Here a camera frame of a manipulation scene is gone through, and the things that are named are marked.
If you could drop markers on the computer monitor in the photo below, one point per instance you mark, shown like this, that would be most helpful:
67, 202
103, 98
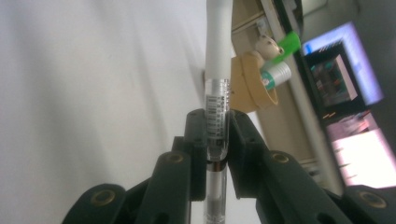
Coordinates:
342, 68
361, 155

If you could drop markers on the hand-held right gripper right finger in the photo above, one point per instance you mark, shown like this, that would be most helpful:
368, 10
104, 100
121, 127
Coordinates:
264, 174

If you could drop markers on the tan pen holder cup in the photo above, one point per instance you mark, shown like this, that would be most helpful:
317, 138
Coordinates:
244, 87

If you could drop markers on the clear pen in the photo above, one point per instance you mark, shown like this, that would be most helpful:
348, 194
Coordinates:
218, 46

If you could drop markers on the white board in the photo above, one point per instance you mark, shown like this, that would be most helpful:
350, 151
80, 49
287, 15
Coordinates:
93, 93

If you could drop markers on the white green glue stick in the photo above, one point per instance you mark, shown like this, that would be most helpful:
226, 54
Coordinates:
277, 74

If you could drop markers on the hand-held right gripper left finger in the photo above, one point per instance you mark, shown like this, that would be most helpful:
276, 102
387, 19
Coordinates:
174, 180

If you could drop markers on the green highlighter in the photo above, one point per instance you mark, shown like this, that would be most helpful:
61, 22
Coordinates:
289, 43

